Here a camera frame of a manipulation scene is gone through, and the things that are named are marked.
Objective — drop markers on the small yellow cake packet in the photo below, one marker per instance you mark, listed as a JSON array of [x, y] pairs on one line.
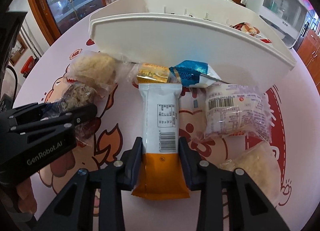
[[150, 73]]

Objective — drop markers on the wooden cabinet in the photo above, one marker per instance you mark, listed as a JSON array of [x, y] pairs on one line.
[[309, 53]]

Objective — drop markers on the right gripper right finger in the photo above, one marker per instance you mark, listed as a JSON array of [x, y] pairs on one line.
[[248, 207]]

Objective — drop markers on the white countertop appliance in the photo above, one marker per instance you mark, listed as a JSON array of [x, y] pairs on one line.
[[286, 17]]

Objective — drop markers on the white plastic storage bin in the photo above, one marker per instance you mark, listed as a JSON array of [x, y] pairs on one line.
[[168, 32]]

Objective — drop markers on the blue foil snack packet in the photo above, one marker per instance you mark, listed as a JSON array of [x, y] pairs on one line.
[[194, 74]]

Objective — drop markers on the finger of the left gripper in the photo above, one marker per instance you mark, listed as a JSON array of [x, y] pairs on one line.
[[44, 112], [37, 127]]

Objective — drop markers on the red apple snack packet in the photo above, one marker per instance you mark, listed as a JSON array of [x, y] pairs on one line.
[[251, 30]]

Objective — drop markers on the pale floss cake packet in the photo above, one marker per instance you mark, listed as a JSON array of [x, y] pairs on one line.
[[97, 70], [261, 165]]

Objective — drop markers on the clear barcode bread packet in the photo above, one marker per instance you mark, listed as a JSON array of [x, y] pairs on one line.
[[237, 109]]

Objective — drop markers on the person's left hand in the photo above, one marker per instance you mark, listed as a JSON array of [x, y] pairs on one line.
[[26, 201]]

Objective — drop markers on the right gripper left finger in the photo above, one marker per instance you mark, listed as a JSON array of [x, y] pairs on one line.
[[73, 207]]

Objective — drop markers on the orange white wafer packet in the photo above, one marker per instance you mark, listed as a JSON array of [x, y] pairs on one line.
[[161, 176]]

